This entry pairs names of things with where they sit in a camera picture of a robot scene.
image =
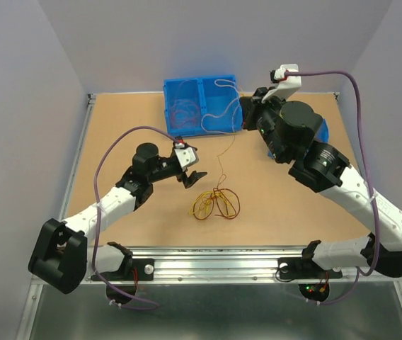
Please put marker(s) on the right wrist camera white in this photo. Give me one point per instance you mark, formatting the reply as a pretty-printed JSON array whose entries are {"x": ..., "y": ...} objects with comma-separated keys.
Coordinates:
[{"x": 286, "y": 82}]

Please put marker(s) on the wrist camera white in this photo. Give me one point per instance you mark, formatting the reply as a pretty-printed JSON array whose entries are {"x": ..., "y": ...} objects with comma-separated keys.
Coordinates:
[
  {"x": 286, "y": 82},
  {"x": 185, "y": 154}
]

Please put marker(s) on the blue double bin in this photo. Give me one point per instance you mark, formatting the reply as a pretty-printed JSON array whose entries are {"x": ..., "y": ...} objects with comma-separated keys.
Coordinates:
[{"x": 204, "y": 105}]

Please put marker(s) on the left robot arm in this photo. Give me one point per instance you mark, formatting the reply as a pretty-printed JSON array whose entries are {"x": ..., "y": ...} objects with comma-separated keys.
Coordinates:
[{"x": 63, "y": 255}]

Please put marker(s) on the aluminium rail frame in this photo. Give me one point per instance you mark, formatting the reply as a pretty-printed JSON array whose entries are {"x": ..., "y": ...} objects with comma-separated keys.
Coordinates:
[{"x": 216, "y": 245}]

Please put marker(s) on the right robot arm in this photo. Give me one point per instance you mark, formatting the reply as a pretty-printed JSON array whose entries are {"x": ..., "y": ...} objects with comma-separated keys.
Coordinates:
[{"x": 328, "y": 172}]

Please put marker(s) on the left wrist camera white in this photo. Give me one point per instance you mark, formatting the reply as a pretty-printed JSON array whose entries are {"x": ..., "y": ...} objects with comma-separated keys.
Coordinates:
[{"x": 185, "y": 154}]

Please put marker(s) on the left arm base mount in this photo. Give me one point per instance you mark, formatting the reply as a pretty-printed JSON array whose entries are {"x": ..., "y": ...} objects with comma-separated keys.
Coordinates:
[{"x": 140, "y": 269}]

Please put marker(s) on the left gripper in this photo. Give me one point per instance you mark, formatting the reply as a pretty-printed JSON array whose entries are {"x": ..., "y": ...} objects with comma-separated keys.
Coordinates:
[{"x": 187, "y": 181}]

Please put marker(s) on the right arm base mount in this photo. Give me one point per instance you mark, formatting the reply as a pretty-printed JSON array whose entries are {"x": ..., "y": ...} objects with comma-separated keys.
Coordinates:
[{"x": 296, "y": 268}]

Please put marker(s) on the blue single bin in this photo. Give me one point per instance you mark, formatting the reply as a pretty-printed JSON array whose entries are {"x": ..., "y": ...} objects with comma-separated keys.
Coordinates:
[{"x": 323, "y": 132}]

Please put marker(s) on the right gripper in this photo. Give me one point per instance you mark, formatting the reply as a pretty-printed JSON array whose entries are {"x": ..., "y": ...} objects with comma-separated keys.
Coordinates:
[{"x": 253, "y": 106}]

